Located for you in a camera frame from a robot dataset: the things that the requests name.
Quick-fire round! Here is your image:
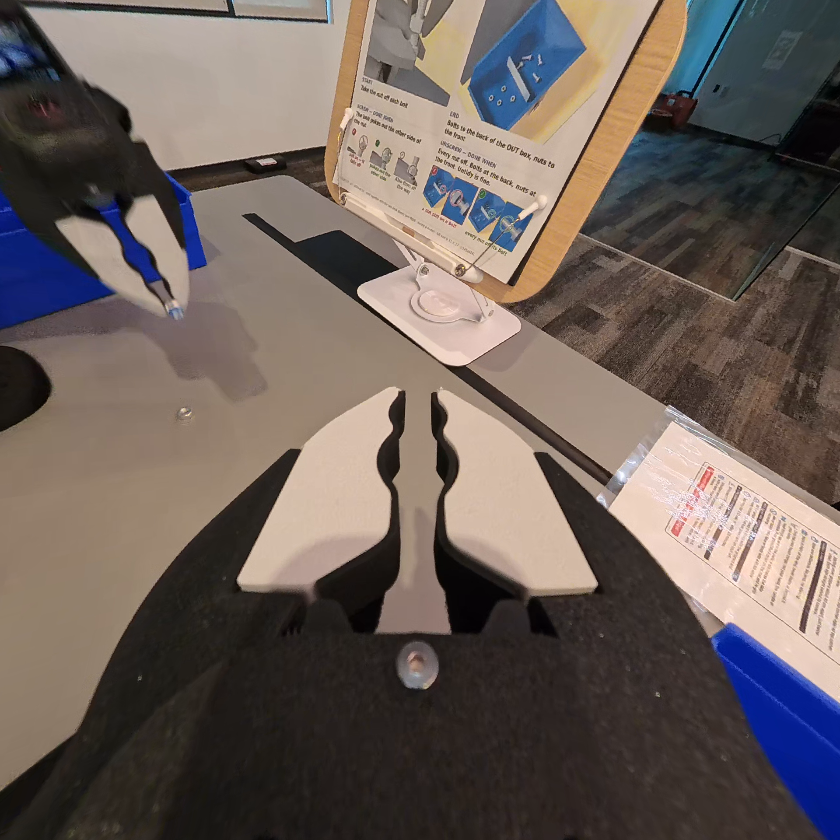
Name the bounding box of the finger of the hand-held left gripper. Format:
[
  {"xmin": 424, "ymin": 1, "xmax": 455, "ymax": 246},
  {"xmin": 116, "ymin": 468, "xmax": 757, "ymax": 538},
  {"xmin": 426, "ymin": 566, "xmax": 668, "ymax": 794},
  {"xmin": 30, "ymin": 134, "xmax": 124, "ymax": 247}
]
[
  {"xmin": 55, "ymin": 209, "xmax": 175, "ymax": 319},
  {"xmin": 125, "ymin": 194, "xmax": 193, "ymax": 311}
]

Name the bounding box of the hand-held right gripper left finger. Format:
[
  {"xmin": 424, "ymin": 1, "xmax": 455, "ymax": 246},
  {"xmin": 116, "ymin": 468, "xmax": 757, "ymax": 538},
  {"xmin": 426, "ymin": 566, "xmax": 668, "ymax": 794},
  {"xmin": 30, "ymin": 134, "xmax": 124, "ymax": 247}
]
[{"xmin": 235, "ymin": 387, "xmax": 406, "ymax": 600}]

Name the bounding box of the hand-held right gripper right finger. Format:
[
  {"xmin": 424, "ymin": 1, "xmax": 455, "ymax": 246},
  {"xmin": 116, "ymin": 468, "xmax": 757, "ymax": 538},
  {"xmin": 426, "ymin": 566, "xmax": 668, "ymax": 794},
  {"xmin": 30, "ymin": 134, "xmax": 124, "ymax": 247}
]
[{"xmin": 430, "ymin": 388, "xmax": 599, "ymax": 601}]

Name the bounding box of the blue bin with black divider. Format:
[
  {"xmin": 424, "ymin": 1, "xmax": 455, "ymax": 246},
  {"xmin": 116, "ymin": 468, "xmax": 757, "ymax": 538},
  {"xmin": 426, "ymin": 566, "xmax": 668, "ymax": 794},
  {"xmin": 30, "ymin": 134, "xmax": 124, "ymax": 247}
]
[{"xmin": 0, "ymin": 172, "xmax": 208, "ymax": 330}]

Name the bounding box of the black textured wrist pad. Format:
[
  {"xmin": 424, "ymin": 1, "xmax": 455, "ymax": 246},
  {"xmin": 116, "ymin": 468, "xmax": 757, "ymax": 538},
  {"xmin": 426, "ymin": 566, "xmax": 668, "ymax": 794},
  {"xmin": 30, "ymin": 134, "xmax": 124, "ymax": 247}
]
[{"xmin": 0, "ymin": 346, "xmax": 52, "ymax": 433}]

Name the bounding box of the paper sheet in plastic sleeve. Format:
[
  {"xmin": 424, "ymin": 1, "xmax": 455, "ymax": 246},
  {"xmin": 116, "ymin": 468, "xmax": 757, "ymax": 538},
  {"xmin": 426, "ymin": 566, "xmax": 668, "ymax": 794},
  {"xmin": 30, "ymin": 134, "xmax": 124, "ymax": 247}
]
[{"xmin": 596, "ymin": 406, "xmax": 840, "ymax": 665}]

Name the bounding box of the blue plastic bin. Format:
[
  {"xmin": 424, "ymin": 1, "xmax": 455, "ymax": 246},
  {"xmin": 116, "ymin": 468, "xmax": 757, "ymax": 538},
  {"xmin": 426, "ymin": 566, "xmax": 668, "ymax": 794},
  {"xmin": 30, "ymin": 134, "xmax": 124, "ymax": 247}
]
[{"xmin": 710, "ymin": 622, "xmax": 840, "ymax": 840}]

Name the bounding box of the rounded wooden board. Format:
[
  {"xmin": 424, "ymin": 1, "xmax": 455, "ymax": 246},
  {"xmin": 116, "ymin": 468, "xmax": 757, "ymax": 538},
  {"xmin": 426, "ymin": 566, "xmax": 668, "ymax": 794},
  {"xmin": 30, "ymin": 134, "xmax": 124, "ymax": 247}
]
[{"xmin": 323, "ymin": 0, "xmax": 689, "ymax": 304}]

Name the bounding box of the red floor equipment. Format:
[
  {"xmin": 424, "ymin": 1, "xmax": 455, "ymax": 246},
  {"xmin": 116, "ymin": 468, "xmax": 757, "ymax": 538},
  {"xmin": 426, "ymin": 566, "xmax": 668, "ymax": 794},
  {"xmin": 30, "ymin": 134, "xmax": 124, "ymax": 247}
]
[{"xmin": 653, "ymin": 91, "xmax": 698, "ymax": 135}]

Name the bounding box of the framed wall panel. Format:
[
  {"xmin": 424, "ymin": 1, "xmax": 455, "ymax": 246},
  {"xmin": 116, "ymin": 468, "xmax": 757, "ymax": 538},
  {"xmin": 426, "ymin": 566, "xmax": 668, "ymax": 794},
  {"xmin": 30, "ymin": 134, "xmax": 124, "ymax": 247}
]
[{"xmin": 20, "ymin": 0, "xmax": 332, "ymax": 24}]

